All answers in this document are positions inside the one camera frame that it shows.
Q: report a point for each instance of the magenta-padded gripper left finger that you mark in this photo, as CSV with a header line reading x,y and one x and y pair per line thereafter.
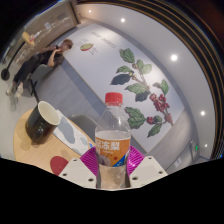
x,y
77,171

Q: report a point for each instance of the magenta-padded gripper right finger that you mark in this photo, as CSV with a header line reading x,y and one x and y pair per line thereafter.
x,y
146,170

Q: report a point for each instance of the clear red-capped drink bottle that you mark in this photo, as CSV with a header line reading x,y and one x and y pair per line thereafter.
x,y
112,146

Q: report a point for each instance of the flat round red coaster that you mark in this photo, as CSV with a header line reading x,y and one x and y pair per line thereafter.
x,y
58,165

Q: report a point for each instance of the grey upholstered chair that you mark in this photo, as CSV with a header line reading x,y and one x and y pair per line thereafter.
x,y
85,125

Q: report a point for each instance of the green exit sign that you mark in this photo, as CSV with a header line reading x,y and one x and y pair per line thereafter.
x,y
196,147

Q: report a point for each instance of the black mug with white inside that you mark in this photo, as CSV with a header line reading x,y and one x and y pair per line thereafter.
x,y
38,125

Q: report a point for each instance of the grey chair with black legs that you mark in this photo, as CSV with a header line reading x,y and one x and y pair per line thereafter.
x,y
41,71

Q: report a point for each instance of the round ceiling lights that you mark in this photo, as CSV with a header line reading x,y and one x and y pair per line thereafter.
x,y
174,57

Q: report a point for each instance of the person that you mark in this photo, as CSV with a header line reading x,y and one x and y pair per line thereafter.
x,y
36,61

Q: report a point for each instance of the round yellow-topped side table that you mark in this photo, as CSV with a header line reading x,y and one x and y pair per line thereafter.
x,y
27,37

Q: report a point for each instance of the coffee branch wall mural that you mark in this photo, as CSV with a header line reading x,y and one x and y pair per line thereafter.
x,y
106,63

